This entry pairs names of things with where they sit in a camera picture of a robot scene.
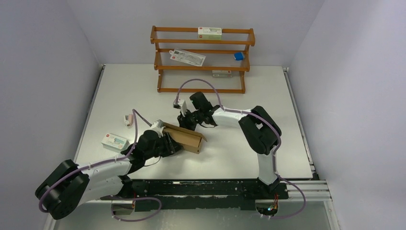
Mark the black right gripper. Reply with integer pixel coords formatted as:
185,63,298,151
177,109,203,136

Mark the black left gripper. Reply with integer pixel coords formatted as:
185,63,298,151
144,131,183,159

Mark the brown cardboard box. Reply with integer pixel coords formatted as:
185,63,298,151
163,122,207,154

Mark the orange wooden shelf rack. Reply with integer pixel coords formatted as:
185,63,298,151
150,25,256,94

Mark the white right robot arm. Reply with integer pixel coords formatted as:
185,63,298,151
173,92,282,198

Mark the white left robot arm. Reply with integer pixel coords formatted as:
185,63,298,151
35,130,184,220

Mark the small box lower shelf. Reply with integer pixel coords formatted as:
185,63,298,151
212,70,232,78

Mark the green white box top shelf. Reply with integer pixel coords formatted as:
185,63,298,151
198,27,222,40

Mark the small pink white object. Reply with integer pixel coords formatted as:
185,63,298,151
124,114,134,127

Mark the white flat package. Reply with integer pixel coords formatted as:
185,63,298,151
169,49,206,67

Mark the small blue object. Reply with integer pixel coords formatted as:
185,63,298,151
234,52,245,61

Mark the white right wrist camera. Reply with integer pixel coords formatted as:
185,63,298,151
173,99,188,117

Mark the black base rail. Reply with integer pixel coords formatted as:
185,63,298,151
102,179,289,211

